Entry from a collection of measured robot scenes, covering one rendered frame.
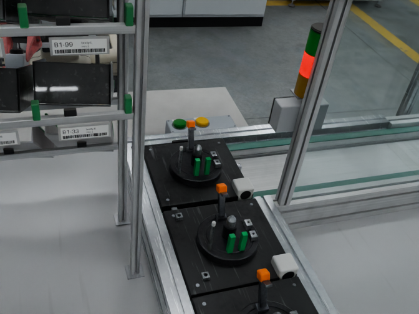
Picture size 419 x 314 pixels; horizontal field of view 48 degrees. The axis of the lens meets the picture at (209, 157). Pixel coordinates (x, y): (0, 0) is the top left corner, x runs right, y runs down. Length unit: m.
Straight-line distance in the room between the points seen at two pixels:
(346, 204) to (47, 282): 0.78
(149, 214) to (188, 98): 0.71
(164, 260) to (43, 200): 0.43
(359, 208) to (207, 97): 0.72
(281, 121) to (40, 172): 0.71
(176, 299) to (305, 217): 0.46
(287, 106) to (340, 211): 0.41
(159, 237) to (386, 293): 0.57
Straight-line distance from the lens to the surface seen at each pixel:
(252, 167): 1.38
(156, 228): 1.12
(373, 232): 1.39
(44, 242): 1.23
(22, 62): 1.22
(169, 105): 1.70
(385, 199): 1.42
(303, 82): 1.04
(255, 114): 3.33
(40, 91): 0.87
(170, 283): 1.01
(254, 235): 1.06
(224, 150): 1.33
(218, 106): 1.73
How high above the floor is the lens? 1.78
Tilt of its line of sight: 38 degrees down
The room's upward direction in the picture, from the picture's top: 8 degrees clockwise
